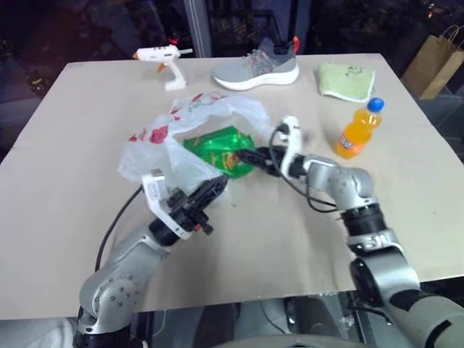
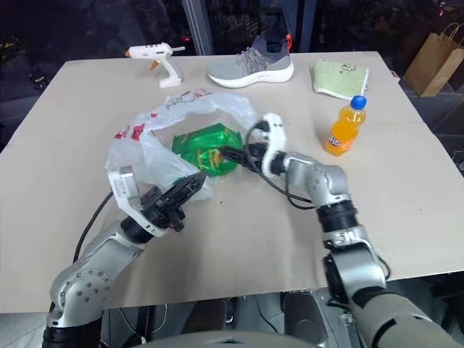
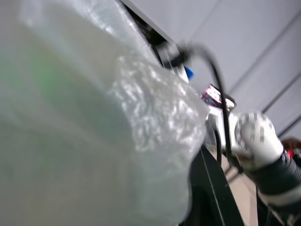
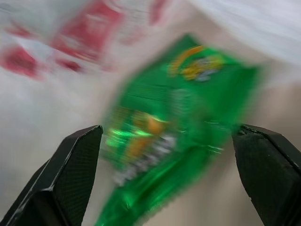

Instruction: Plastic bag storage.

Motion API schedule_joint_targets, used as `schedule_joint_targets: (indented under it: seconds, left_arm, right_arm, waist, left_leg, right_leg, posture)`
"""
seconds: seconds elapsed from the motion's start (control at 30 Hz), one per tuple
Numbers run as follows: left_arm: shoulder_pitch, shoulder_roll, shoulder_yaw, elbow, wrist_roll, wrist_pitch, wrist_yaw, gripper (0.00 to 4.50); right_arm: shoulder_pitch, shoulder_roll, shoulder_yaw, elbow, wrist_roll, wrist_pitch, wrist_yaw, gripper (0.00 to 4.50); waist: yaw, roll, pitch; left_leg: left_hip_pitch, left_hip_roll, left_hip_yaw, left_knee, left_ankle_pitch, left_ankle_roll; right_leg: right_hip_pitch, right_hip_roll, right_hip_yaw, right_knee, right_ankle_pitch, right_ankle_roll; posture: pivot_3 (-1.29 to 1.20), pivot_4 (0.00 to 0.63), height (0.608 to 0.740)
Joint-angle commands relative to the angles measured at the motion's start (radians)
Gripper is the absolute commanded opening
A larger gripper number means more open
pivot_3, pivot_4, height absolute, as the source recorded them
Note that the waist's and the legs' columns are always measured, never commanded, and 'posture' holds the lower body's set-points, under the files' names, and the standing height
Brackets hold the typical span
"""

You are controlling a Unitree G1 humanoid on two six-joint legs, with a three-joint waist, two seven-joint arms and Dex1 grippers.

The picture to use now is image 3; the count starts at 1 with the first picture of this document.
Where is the blue and white tag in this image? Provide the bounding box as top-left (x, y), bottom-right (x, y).
top-left (180, 65), bottom-right (196, 83)

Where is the colourful printed small box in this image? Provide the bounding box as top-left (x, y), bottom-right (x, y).
top-left (199, 83), bottom-right (237, 111)

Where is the translucent white plastic bag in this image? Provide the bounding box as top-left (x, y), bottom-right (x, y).
top-left (0, 0), bottom-right (211, 226)

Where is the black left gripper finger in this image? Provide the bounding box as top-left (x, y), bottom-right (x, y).
top-left (179, 144), bottom-right (246, 226)

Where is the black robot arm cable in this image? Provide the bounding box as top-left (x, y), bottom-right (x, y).
top-left (178, 42), bottom-right (244, 174)

